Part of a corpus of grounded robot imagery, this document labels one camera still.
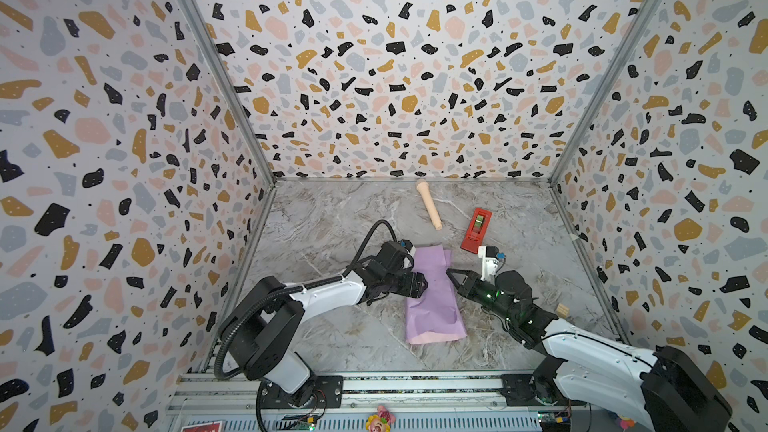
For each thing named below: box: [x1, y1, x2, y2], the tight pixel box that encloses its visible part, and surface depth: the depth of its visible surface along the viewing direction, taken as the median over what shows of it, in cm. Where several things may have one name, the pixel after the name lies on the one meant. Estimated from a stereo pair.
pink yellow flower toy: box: [366, 405, 397, 432], surface depth 69 cm
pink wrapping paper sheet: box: [406, 245, 468, 344], surface depth 83 cm
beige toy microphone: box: [416, 181, 443, 231], surface depth 115 cm
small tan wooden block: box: [556, 303, 570, 319], surface depth 89 cm
